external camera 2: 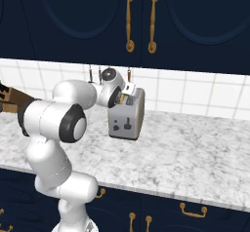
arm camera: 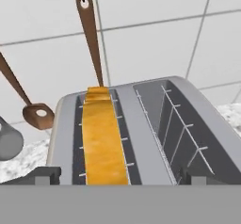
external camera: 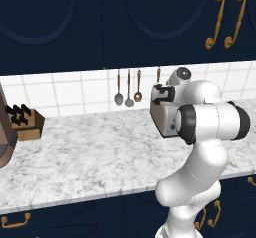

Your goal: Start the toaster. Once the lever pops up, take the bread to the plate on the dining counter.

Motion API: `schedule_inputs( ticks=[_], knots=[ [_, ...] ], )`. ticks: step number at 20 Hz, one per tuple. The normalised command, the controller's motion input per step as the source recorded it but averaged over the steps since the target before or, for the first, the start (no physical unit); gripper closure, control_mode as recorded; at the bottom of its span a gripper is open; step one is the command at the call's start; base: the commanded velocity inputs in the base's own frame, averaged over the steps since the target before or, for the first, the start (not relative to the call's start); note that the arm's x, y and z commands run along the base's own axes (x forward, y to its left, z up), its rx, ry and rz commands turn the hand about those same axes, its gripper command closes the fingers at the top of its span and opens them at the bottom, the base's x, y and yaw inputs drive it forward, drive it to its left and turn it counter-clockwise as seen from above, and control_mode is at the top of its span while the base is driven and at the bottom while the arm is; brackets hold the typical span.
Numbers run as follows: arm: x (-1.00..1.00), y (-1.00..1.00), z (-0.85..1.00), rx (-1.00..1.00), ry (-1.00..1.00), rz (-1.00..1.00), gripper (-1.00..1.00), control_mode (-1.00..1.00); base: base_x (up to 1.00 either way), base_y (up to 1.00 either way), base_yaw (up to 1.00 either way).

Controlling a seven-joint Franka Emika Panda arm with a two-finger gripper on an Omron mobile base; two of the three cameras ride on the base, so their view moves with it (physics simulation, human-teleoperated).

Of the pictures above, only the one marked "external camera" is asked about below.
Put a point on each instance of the copper hanging spoon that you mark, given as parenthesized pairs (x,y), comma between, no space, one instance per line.
(138,96)

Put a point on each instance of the navy base drawer front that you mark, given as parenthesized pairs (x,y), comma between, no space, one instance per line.
(66,222)

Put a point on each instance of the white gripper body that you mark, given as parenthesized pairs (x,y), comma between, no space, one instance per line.
(162,94)

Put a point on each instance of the navy base cupboard door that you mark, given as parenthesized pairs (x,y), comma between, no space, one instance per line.
(236,212)
(141,215)

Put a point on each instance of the grey hanging spoon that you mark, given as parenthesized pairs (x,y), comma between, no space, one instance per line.
(118,98)
(129,101)

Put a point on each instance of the wooden knife block black knives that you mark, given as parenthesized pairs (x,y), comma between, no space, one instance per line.
(29,125)

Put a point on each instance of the navy wall cupboard door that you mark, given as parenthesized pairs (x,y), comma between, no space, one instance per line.
(50,22)
(250,18)
(156,22)

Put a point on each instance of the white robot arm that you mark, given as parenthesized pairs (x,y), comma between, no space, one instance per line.
(203,162)

